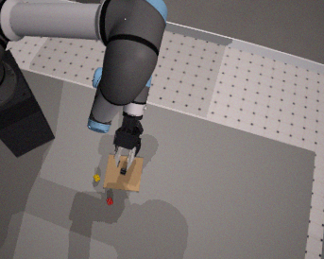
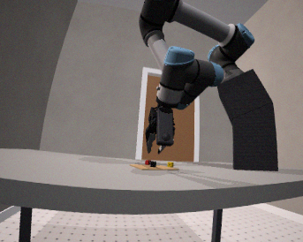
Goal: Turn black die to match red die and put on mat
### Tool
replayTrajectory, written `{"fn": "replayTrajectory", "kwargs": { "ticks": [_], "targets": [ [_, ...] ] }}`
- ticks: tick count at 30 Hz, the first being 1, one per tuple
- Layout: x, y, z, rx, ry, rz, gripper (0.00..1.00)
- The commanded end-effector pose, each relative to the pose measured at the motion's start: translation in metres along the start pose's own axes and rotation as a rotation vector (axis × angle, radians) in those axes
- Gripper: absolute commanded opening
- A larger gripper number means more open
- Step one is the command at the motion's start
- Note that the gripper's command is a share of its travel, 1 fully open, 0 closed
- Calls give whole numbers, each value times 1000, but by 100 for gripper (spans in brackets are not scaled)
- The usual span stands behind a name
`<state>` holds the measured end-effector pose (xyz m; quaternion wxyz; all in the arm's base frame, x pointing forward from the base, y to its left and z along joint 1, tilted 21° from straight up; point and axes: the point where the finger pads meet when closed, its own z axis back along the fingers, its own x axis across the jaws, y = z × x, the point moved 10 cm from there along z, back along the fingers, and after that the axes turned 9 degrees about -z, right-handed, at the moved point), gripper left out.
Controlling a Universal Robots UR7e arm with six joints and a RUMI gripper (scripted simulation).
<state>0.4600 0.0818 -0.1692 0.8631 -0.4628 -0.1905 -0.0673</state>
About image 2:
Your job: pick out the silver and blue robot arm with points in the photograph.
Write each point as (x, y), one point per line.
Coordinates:
(181, 72)

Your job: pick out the tan flat mat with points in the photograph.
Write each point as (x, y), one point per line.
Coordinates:
(147, 167)

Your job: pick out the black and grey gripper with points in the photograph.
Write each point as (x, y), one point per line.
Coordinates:
(151, 129)

